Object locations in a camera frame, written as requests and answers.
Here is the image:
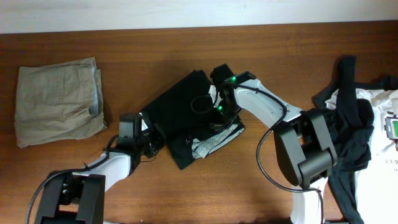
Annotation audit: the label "black shorts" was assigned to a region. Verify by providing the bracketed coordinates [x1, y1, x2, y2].
[141, 70, 246, 170]

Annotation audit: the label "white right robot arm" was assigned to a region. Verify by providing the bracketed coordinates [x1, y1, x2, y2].
[210, 64, 338, 223]

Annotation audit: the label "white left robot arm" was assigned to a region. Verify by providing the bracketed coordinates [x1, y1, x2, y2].
[25, 112, 165, 224]

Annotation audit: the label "folded khaki shorts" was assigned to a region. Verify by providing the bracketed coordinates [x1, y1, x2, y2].
[14, 57, 106, 148]

